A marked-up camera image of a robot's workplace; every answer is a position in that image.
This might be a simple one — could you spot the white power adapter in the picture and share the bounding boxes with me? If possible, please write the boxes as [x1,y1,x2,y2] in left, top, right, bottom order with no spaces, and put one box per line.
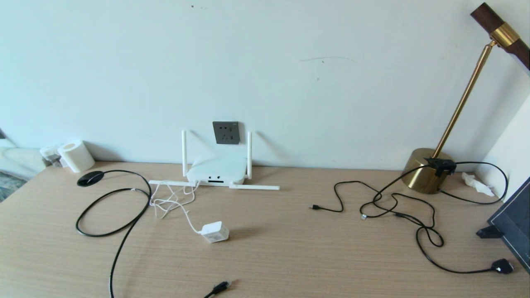
[200,221,230,243]

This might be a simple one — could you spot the black ethernet cable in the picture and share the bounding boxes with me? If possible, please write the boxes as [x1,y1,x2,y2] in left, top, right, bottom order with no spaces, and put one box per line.
[76,170,231,298]

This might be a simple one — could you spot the white wifi router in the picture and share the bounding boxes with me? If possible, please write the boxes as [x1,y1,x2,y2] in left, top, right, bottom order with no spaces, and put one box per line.
[148,130,280,191]

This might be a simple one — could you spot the brass desk lamp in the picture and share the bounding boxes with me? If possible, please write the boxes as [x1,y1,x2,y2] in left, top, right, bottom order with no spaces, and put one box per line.
[401,2,530,195]

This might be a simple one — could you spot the black clip connector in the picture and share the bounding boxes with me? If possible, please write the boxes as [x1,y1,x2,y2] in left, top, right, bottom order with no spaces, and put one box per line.
[424,157,457,177]

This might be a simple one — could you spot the white toilet paper roll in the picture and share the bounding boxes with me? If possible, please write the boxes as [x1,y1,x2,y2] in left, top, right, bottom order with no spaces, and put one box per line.
[58,140,95,173]

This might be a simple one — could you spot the crumpled white tissue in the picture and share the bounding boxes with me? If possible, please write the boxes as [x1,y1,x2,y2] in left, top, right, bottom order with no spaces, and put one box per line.
[462,172,495,197]

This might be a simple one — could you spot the white padded furniture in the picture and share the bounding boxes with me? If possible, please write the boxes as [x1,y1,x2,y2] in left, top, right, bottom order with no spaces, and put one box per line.
[0,145,47,179]

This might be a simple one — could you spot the dark framed display panel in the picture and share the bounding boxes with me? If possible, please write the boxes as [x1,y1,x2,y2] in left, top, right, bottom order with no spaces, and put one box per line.
[476,177,530,274]

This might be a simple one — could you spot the grey wall socket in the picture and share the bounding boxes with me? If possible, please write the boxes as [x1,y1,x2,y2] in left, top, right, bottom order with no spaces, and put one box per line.
[212,121,241,145]

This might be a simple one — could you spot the black usb cable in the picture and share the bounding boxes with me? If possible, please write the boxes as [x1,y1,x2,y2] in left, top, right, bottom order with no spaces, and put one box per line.
[308,180,383,214]

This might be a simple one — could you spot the black cable with clear tip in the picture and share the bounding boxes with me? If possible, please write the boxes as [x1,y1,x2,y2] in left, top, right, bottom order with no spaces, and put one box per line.
[360,163,446,248]

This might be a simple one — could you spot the black lamp power cord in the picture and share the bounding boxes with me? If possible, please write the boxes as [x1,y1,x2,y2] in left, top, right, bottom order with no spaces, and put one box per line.
[439,161,509,205]

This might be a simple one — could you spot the black lamp cables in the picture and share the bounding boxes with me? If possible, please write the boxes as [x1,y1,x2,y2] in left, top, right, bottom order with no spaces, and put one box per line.
[416,195,515,275]

